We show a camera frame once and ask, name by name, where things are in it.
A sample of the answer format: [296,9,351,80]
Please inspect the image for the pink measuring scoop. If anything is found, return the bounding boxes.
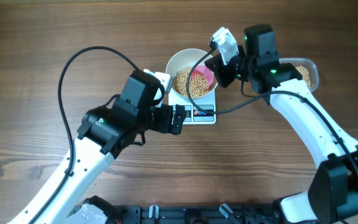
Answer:
[191,65,214,90]

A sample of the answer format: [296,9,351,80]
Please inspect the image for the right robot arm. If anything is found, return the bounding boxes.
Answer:
[205,24,358,223]

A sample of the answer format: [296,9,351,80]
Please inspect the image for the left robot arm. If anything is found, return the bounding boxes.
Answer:
[11,70,185,223]

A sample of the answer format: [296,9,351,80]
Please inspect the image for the white digital kitchen scale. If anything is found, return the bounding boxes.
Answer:
[168,90,216,125]

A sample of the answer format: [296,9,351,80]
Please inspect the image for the soybeans in bowl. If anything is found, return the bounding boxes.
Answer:
[174,67,209,98]

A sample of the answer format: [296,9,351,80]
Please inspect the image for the white bowl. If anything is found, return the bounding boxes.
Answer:
[166,49,218,95]

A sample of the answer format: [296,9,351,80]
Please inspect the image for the yellow soybeans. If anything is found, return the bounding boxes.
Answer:
[296,66,311,89]

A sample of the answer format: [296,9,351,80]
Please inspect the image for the clear plastic container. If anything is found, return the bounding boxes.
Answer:
[279,57,319,92]

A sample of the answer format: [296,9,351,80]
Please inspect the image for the right black cable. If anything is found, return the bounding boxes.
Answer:
[185,43,358,224]

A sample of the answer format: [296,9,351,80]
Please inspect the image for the black cable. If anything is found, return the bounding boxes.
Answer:
[185,43,358,224]
[26,45,141,224]

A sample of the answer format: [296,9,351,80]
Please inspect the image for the left black cable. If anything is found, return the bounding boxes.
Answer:
[26,45,141,224]

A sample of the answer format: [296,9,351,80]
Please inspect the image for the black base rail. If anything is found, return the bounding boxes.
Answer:
[102,203,283,224]

